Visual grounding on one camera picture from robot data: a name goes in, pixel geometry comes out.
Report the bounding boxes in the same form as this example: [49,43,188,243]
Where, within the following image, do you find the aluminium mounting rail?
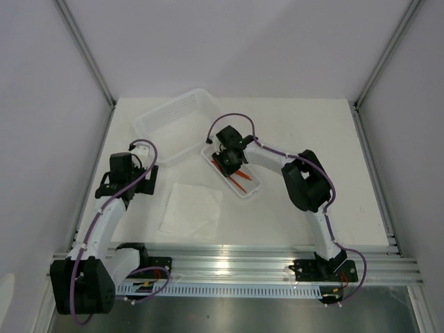
[46,244,425,287]

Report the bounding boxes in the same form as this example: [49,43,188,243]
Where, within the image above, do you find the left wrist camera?
[128,145,150,160]

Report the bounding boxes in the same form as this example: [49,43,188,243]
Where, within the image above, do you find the aluminium frame post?
[353,0,427,108]
[52,0,117,109]

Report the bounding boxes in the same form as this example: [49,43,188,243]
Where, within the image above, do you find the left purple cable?
[71,139,171,325]

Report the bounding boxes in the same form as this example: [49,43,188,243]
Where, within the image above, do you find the purple cable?
[71,139,171,325]
[206,113,367,302]

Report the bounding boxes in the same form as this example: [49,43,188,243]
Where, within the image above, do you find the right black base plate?
[289,259,359,282]

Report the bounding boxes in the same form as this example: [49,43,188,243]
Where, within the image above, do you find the orange plastic fork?
[225,175,248,194]

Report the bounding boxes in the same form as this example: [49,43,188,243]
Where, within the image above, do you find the orange plastic spoon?
[212,158,225,171]

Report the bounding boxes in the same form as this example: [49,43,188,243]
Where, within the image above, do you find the white paper napkin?
[160,183,223,241]

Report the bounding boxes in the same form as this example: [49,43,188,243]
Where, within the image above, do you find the right aluminium frame post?
[353,0,427,108]

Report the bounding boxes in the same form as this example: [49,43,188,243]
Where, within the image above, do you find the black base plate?
[131,257,173,280]
[289,259,359,282]

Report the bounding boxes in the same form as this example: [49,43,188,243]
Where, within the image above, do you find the large white plastic basket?
[133,88,223,167]

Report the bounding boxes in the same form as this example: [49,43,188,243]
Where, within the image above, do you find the white slotted cable duct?
[116,282,322,300]

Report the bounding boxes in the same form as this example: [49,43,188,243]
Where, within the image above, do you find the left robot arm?
[49,153,159,318]

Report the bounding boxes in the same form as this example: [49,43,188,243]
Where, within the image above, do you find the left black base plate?
[131,257,173,280]

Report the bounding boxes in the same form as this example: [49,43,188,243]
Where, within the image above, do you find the small white plastic tray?
[200,146,262,199]

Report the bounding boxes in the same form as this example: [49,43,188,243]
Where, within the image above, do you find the left aluminium frame post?
[52,0,117,109]

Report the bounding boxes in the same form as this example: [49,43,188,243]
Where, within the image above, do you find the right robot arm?
[206,126,347,280]

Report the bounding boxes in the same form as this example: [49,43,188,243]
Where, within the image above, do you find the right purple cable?
[206,113,367,302]

